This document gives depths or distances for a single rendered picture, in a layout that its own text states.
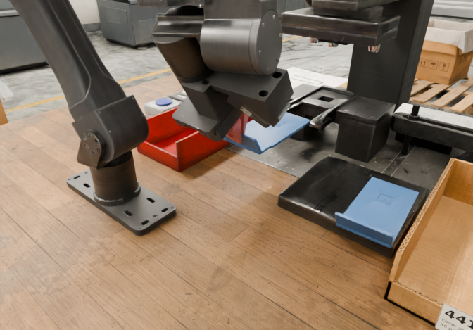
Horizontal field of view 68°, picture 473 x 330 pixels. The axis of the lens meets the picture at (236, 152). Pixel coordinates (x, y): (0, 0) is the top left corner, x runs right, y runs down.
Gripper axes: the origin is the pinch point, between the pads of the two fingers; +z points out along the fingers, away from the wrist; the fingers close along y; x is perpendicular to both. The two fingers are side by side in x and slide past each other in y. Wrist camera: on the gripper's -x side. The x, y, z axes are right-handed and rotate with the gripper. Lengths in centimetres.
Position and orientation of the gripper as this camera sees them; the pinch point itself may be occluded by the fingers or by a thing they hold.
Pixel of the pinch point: (236, 136)
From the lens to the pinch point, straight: 50.4
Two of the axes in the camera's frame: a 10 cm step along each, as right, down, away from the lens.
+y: 5.6, -7.7, 3.1
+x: -7.7, -3.4, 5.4
